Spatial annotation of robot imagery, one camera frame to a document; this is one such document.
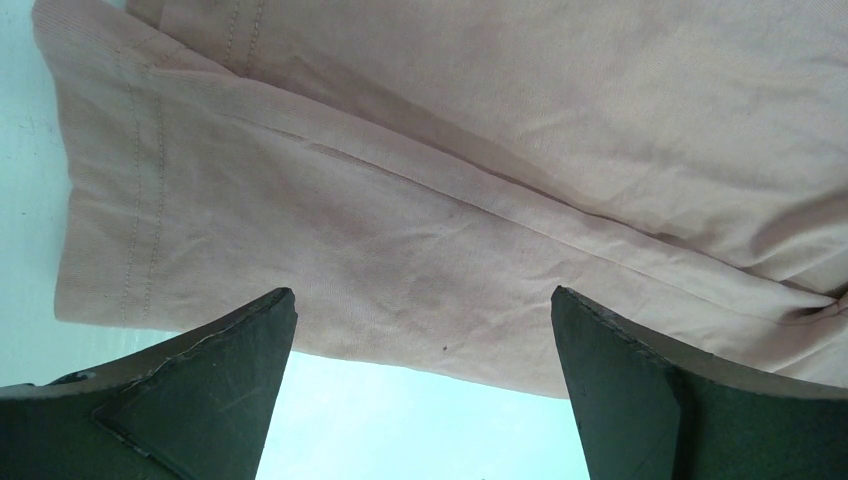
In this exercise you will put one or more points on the dusty pink graphic t-shirt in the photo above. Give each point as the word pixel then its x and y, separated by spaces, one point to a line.
pixel 424 174

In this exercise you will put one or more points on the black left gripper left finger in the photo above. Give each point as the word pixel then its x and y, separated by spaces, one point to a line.
pixel 196 406

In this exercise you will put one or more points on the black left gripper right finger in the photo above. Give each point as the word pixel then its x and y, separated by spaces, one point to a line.
pixel 648 406

